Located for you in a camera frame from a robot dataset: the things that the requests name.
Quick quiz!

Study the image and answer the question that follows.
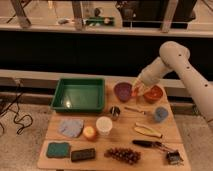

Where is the yellow red apple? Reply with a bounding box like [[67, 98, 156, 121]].
[[83, 126, 97, 141]]

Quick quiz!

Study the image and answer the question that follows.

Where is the black handled tool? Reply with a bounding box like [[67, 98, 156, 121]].
[[132, 140, 175, 152]]

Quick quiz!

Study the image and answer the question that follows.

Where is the white round container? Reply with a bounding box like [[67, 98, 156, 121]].
[[96, 116, 113, 135]]

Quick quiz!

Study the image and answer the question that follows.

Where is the small metal cup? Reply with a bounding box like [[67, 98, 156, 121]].
[[110, 106, 120, 120]]

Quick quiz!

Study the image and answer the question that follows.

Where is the purple bowl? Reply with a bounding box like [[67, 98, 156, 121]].
[[114, 82, 132, 102]]

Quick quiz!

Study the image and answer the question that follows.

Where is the yellow banana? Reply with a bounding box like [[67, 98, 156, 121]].
[[134, 122, 163, 138]]

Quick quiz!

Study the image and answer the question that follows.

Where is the light blue cloth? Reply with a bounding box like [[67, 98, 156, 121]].
[[58, 119, 84, 138]]

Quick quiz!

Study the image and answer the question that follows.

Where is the wooden board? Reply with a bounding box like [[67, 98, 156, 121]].
[[37, 80, 191, 171]]

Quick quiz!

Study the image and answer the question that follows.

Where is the green sponge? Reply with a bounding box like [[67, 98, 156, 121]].
[[46, 142, 70, 158]]

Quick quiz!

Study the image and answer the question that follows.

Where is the small metal clip object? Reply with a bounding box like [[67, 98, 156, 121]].
[[166, 151, 183, 165]]

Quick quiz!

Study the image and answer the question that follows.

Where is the orange pepper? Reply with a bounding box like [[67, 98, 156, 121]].
[[131, 90, 138, 97]]

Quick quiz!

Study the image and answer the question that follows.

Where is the green plastic tray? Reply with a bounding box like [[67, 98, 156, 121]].
[[51, 78, 105, 113]]

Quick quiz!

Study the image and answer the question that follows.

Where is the red bowl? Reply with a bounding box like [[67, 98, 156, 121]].
[[143, 85, 163, 104]]

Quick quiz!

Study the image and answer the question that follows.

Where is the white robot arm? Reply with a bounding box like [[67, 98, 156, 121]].
[[132, 41, 213, 129]]

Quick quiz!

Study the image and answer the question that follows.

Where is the dark green block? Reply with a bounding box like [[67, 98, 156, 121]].
[[71, 148, 96, 162]]

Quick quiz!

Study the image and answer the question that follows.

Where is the bunch of dark grapes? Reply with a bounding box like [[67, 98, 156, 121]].
[[104, 148, 141, 165]]

